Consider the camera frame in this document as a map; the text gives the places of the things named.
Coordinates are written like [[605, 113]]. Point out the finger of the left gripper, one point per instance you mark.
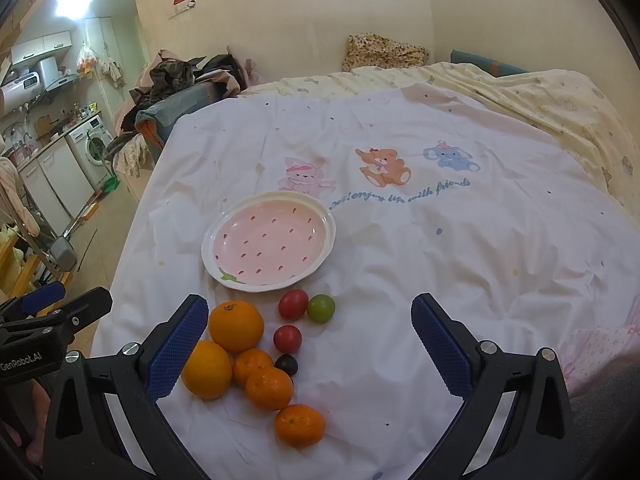
[[42, 298], [75, 309]]

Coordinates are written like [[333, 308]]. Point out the red cherry tomato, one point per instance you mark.
[[293, 304], [287, 339]]

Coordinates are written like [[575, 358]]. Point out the large orange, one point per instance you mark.
[[236, 326], [208, 371]]

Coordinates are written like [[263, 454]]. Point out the dark purple cherry tomato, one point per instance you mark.
[[287, 364]]

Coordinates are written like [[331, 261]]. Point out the person's left hand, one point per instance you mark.
[[31, 405]]

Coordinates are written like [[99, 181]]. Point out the white cartoon bed sheet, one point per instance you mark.
[[430, 192]]

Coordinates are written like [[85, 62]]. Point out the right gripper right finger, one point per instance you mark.
[[537, 440]]

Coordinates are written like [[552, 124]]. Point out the pink strawberry ceramic plate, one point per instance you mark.
[[268, 242]]

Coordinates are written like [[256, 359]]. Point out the white kitchen cabinets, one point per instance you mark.
[[58, 186]]

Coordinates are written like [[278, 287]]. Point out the small mandarin front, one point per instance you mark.
[[299, 426]]

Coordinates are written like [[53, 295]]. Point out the yellow wooden chair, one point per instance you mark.
[[18, 269]]

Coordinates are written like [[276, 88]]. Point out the white washing machine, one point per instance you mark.
[[88, 141]]

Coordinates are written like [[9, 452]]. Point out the green cherry tomato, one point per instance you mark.
[[321, 308]]

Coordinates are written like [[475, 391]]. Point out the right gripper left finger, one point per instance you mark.
[[104, 421]]

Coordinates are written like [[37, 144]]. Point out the pile of clothes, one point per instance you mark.
[[170, 88]]

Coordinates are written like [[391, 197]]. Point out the floral pillow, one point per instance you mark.
[[370, 49]]

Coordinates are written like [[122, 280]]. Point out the small mandarin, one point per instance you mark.
[[247, 363], [269, 389], [299, 426]]

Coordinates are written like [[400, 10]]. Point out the white water heater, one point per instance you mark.
[[19, 92]]

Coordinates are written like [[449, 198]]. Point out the teal pillow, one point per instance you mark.
[[490, 66]]

